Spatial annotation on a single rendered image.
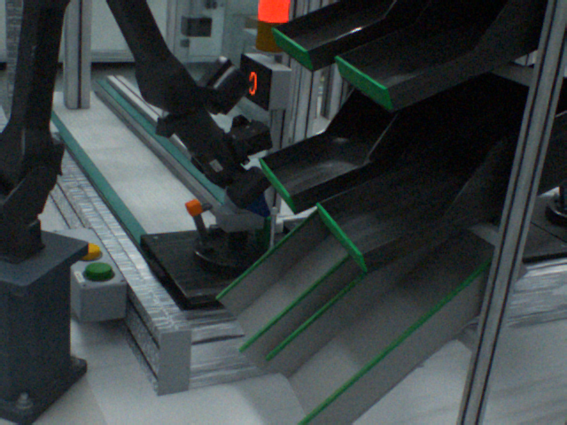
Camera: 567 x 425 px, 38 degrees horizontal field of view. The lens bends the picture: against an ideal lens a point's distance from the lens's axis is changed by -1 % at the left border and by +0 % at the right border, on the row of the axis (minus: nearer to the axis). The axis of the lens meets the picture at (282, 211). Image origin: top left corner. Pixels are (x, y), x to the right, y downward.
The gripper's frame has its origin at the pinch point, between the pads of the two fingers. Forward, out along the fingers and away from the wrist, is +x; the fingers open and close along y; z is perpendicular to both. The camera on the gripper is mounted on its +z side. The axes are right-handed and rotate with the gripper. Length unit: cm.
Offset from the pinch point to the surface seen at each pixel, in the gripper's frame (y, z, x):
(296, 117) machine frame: 80, 31, 43
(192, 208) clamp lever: -1.0, -7.9, -4.9
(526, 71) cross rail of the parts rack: -50, 22, -22
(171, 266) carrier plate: -0.5, -16.1, 0.7
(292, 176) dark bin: -24.8, 3.1, -13.2
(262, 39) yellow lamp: 17.7, 19.8, -9.5
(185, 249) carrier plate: 5.0, -12.8, 3.4
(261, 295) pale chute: -21.1, -9.0, 0.0
